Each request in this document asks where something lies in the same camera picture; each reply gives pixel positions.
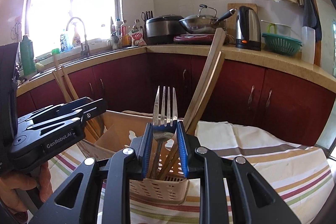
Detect black rice cooker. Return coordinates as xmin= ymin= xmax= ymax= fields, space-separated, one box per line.
xmin=146 ymin=14 xmax=187 ymax=45

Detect green thermos bottle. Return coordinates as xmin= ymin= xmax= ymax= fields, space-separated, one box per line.
xmin=20 ymin=35 xmax=36 ymax=76

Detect translucent plastic container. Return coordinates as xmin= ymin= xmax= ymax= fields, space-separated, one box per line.
xmin=301 ymin=26 xmax=315 ymax=64

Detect teal plastic colander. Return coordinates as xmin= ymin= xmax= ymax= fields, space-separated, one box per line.
xmin=261 ymin=32 xmax=302 ymax=56

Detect knife block with knives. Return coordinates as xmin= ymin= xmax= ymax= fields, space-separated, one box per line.
xmin=141 ymin=10 xmax=154 ymax=23

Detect striped tablecloth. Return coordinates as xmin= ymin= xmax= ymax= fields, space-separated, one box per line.
xmin=47 ymin=121 xmax=334 ymax=224

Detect person's left hand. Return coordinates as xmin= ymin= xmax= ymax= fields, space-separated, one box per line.
xmin=1 ymin=162 xmax=53 ymax=213

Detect wooden chopstick pair right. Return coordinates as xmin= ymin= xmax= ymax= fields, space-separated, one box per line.
xmin=157 ymin=27 xmax=227 ymax=181

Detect stainless electric kettle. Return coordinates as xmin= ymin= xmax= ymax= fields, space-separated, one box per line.
xmin=235 ymin=6 xmax=261 ymax=51

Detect red induction cooker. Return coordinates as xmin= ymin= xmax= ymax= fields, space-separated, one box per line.
xmin=173 ymin=34 xmax=214 ymax=45

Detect orange oil bottle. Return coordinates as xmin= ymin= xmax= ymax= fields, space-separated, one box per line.
xmin=121 ymin=20 xmax=131 ymax=47

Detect silver metal fork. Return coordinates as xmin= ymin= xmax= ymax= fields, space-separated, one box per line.
xmin=150 ymin=86 xmax=178 ymax=179

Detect beige perforated utensil basket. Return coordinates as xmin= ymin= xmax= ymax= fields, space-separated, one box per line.
xmin=76 ymin=109 xmax=200 ymax=206

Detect wooden chopsticks left bundle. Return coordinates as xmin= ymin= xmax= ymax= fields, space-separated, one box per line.
xmin=52 ymin=48 xmax=106 ymax=140

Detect red seasoning packet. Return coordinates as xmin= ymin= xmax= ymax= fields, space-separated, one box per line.
xmin=129 ymin=29 xmax=146 ymax=46

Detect steel wok with lid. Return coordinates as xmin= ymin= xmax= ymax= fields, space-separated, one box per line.
xmin=179 ymin=5 xmax=237 ymax=34

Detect dark blue hanging apron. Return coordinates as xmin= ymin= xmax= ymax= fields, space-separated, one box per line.
xmin=302 ymin=0 xmax=322 ymax=42

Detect chrome sink faucet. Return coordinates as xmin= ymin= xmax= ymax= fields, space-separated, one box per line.
xmin=66 ymin=16 xmax=91 ymax=57

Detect red lower kitchen cabinets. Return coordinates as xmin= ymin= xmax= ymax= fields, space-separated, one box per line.
xmin=15 ymin=52 xmax=336 ymax=147

